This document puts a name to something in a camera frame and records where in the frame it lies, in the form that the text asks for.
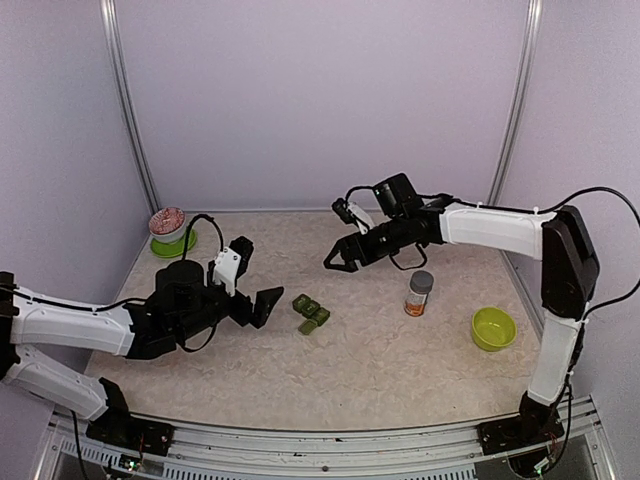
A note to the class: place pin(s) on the lime green plate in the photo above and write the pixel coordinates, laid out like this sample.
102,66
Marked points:
173,249

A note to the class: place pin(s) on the right aluminium frame post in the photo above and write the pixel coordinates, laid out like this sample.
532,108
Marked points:
517,107

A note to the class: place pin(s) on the orange pill bottle grey cap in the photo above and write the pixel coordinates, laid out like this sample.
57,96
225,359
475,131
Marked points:
420,286

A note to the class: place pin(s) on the left aluminium frame post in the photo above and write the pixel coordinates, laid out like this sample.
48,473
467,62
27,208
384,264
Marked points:
116,52

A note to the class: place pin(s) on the front aluminium rail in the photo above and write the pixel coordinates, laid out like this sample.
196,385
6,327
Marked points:
201,451

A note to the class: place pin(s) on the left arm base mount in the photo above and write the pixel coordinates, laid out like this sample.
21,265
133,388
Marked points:
118,427

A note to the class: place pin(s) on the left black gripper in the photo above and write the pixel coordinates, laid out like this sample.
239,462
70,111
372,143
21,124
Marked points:
262,307

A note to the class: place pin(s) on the aluminium frame post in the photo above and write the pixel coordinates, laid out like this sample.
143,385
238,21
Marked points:
116,52
517,107

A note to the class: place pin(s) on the lime green bowl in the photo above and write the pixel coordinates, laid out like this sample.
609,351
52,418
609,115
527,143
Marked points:
493,329

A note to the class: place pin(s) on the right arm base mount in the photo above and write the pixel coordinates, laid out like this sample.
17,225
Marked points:
520,432

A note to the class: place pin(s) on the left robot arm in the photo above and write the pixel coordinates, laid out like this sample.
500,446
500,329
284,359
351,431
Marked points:
188,299

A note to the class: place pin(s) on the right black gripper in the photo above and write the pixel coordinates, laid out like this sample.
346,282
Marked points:
365,255

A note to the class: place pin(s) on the red patterned white bowl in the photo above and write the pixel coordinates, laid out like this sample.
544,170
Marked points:
167,225

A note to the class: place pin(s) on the green weekly pill organizer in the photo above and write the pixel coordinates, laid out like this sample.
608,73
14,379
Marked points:
314,314

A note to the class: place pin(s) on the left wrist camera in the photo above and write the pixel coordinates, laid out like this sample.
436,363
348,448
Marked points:
230,264

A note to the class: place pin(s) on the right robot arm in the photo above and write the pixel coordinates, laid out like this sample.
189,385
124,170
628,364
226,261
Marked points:
557,237

